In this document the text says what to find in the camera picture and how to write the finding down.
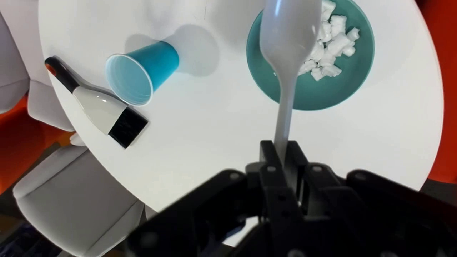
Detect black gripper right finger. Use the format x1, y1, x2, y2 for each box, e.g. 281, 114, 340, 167
286, 141, 457, 257

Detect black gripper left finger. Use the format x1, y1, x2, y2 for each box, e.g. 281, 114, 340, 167
126, 140, 293, 257

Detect white plastic spoon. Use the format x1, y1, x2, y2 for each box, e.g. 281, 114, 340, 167
258, 0, 324, 166

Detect teal bowl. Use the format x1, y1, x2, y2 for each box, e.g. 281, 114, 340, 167
246, 0, 375, 113

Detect grey upholstered armchair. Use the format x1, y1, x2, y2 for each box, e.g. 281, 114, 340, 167
11, 144, 158, 257
0, 12, 76, 134

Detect blue plastic cup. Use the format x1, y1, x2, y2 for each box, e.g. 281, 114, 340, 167
104, 40, 181, 107

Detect white crumbled pieces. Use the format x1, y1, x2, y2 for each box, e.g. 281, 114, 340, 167
297, 0, 361, 83

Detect orange upholstered armchair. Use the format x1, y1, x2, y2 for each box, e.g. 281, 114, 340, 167
0, 94, 73, 197

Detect white scraper black handle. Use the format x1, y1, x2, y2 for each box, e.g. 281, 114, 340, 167
43, 56, 150, 150

